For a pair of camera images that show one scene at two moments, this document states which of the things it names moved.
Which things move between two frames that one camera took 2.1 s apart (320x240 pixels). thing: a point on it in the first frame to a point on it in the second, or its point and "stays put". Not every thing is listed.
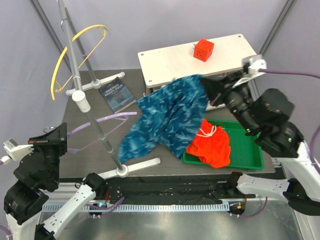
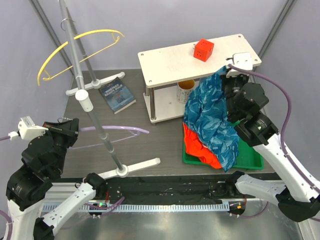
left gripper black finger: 59,134 to 71,127
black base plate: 198,188 stays put
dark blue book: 117,96 stays put
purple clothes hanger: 76,151 to 136,131
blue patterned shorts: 170,115 to 206,115
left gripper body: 54,151 to 64,139
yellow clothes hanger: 64,51 to 109,31
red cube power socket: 203,49 stays put
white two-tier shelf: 216,56 stays put
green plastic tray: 245,152 stays put
